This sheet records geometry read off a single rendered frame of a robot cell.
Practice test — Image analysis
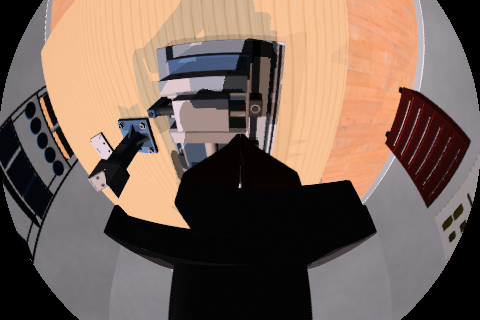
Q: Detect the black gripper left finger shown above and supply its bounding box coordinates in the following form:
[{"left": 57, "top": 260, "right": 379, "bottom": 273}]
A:
[{"left": 179, "top": 134, "right": 240, "bottom": 188}]

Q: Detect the dark grey metal block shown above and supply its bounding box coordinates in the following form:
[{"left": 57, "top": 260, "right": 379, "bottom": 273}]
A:
[{"left": 172, "top": 93, "right": 231, "bottom": 131}]

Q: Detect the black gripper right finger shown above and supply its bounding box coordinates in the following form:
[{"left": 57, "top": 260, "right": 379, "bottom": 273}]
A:
[{"left": 240, "top": 134, "right": 302, "bottom": 188}]

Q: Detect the grey rectangular bar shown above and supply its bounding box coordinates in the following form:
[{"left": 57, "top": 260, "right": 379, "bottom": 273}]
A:
[{"left": 171, "top": 105, "right": 246, "bottom": 118}]

